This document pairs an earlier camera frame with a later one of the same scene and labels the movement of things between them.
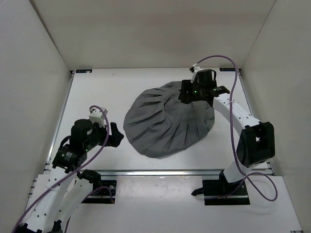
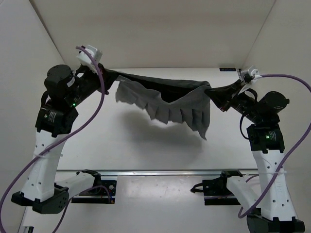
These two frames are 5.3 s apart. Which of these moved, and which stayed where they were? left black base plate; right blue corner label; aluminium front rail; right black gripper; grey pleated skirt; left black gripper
Moved: left black gripper; right black gripper; grey pleated skirt
Stayed: left black base plate; right blue corner label; aluminium front rail
